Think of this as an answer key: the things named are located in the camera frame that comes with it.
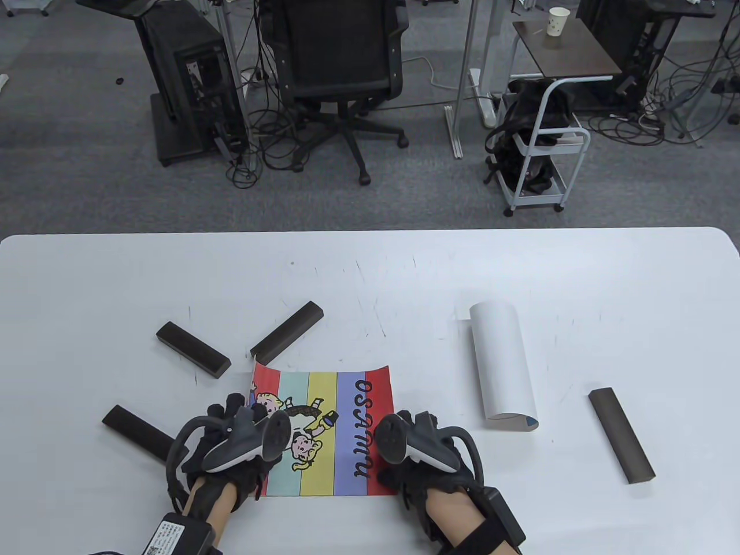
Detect green leaf print poster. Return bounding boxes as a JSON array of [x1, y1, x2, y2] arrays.
[[469, 301, 539, 431]]

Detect white desk leg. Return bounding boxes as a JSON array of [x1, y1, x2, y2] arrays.
[[444, 0, 482, 160], [469, 0, 512, 129]]

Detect person's right forearm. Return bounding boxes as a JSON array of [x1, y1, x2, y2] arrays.
[[425, 489, 475, 555]]

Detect grey desk leg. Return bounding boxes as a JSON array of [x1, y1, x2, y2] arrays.
[[215, 0, 258, 171]]

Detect black computer tower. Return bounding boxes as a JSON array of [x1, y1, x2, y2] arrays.
[[578, 0, 680, 110], [136, 3, 248, 168]]

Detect black bag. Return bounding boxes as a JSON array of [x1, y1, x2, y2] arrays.
[[484, 79, 579, 194]]

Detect grey handheld controller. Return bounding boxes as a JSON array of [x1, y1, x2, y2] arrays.
[[375, 412, 463, 472], [202, 409, 293, 473]]

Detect black office chair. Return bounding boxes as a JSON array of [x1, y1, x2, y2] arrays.
[[258, 0, 410, 186]]

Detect dark bar paperweight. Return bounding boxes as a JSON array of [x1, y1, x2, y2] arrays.
[[589, 388, 656, 484], [250, 301, 324, 367], [156, 321, 232, 379], [102, 405, 177, 463]]

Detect white rolling cart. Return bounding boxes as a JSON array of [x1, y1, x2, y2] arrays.
[[486, 76, 591, 217]]

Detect tangle of black floor cables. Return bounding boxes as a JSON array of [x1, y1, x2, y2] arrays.
[[223, 0, 304, 188], [587, 35, 740, 148]]

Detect black labelled wrist box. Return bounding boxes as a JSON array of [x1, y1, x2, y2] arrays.
[[142, 513, 223, 555]]

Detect person's left hand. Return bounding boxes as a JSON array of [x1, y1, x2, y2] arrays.
[[182, 393, 284, 515]]

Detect person's right hand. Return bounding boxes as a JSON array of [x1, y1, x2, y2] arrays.
[[376, 410, 480, 509]]

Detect black looped glove cable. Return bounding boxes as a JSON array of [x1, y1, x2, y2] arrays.
[[439, 427, 483, 492], [166, 415, 232, 509]]

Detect brown side table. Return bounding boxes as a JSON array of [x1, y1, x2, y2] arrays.
[[508, 18, 622, 82]]

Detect striped cartoon poster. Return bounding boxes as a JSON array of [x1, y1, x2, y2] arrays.
[[250, 361, 399, 498]]

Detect person's left forearm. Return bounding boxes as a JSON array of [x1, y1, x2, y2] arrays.
[[188, 486, 238, 538]]

